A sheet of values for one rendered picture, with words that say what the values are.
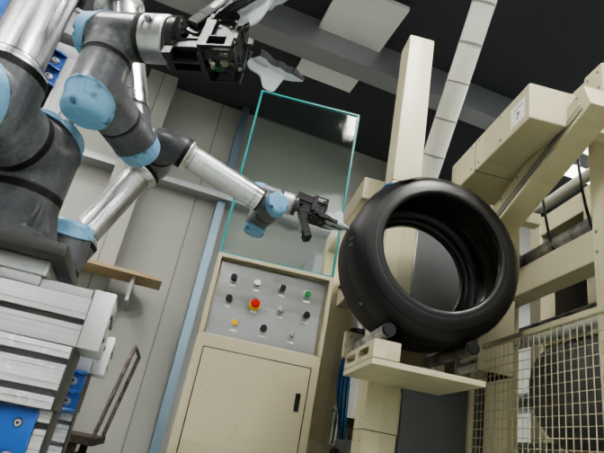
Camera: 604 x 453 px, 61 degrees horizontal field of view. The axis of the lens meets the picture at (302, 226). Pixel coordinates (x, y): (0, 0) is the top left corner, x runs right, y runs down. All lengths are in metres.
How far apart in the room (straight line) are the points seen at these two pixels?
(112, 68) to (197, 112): 5.28
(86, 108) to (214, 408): 1.65
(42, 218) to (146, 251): 4.47
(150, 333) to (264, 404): 3.06
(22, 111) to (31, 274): 0.24
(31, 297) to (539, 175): 1.69
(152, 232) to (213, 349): 3.28
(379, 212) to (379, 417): 0.75
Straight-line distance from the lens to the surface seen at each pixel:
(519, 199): 2.12
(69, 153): 0.97
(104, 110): 0.81
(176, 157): 1.58
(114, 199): 1.62
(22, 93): 0.88
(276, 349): 2.30
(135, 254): 5.36
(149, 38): 0.85
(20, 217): 0.90
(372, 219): 1.72
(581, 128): 1.94
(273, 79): 0.85
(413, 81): 2.63
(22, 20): 0.95
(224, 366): 2.27
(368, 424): 1.99
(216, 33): 0.81
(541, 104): 1.95
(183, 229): 5.48
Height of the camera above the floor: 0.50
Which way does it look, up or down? 23 degrees up
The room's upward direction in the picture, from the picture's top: 11 degrees clockwise
